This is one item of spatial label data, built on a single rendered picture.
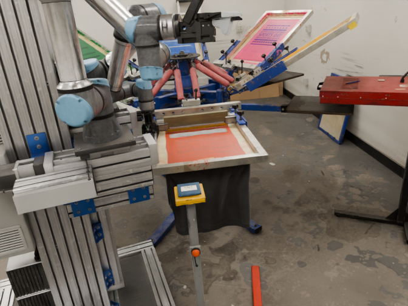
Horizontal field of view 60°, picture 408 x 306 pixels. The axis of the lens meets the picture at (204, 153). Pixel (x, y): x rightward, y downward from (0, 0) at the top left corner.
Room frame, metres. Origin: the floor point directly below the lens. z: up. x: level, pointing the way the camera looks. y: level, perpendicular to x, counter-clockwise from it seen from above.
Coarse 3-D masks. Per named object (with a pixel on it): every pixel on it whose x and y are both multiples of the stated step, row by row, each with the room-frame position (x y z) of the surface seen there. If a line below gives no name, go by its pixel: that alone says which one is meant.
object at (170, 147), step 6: (168, 132) 2.13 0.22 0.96; (174, 132) 2.12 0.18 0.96; (180, 132) 2.11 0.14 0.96; (168, 138) 2.02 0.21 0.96; (174, 138) 2.01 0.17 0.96; (168, 144) 1.91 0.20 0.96; (174, 144) 1.91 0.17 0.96; (168, 150) 1.83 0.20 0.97; (174, 150) 1.82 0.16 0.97; (168, 156) 1.74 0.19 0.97; (174, 156) 1.73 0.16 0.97; (192, 156) 1.71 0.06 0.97; (198, 156) 1.71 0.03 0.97; (204, 156) 1.70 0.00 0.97; (168, 162) 1.66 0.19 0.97; (174, 162) 1.65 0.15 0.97
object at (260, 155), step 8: (160, 120) 2.29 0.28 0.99; (240, 128) 2.02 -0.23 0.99; (248, 136) 1.85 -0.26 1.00; (256, 144) 1.72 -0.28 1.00; (256, 152) 1.66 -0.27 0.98; (264, 152) 1.61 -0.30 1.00; (200, 160) 1.57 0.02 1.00; (208, 160) 1.56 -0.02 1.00; (216, 160) 1.56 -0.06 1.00; (224, 160) 1.56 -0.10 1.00; (232, 160) 1.56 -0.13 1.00; (240, 160) 1.56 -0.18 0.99; (248, 160) 1.57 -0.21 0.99; (256, 160) 1.57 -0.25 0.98; (264, 160) 1.57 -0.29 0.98; (152, 168) 1.53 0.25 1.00; (160, 168) 1.53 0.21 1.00; (168, 168) 1.53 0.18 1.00; (176, 168) 1.53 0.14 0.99; (184, 168) 1.54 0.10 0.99; (192, 168) 1.54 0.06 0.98; (200, 168) 1.54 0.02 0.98; (208, 168) 1.55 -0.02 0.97
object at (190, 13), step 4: (192, 0) 1.11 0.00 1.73; (196, 0) 1.11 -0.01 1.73; (200, 0) 1.11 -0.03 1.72; (204, 0) 1.14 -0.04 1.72; (192, 4) 1.11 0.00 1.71; (196, 4) 1.11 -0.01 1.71; (200, 4) 1.13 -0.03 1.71; (188, 8) 1.11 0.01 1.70; (192, 8) 1.11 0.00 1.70; (196, 8) 1.11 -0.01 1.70; (188, 12) 1.11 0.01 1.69; (192, 12) 1.11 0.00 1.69; (196, 12) 1.13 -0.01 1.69; (184, 16) 1.11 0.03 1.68; (188, 16) 1.11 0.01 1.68; (192, 16) 1.11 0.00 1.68; (184, 20) 1.11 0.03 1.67; (188, 20) 1.11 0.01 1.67; (188, 24) 1.12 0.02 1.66
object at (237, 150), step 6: (216, 126) 2.17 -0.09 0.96; (222, 126) 2.16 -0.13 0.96; (222, 132) 2.05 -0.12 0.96; (228, 132) 2.04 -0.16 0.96; (228, 138) 1.93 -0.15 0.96; (234, 138) 1.92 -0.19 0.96; (234, 144) 1.83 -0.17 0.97; (234, 150) 1.75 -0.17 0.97; (240, 150) 1.74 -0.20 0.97; (210, 156) 1.70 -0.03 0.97; (216, 156) 1.69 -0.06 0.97; (222, 156) 1.68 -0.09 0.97; (228, 156) 1.68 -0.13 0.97
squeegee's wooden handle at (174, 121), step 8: (208, 112) 2.15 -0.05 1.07; (216, 112) 2.15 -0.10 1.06; (224, 112) 2.15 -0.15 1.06; (168, 120) 2.12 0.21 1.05; (176, 120) 2.12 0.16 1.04; (184, 120) 2.13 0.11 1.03; (192, 120) 2.13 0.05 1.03; (200, 120) 2.13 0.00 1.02; (208, 120) 2.14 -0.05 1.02; (216, 120) 2.14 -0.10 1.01; (224, 120) 2.15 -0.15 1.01; (168, 128) 2.11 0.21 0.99
